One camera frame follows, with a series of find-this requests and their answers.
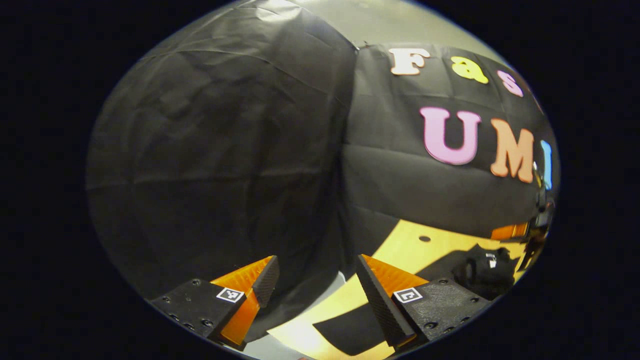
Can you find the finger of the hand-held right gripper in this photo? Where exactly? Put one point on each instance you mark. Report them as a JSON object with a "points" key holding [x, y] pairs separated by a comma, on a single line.
{"points": [[510, 231]]}

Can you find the black backdrop cloth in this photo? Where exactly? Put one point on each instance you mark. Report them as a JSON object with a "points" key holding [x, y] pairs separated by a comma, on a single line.
{"points": [[225, 150]]}

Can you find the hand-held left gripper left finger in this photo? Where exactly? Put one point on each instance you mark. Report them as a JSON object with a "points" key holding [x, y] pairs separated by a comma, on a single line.
{"points": [[267, 282]]}

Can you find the black knit garment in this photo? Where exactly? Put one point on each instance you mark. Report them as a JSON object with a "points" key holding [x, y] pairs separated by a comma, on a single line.
{"points": [[487, 277]]}

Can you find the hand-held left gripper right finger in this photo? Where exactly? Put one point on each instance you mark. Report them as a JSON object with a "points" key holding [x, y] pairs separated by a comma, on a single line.
{"points": [[382, 310]]}

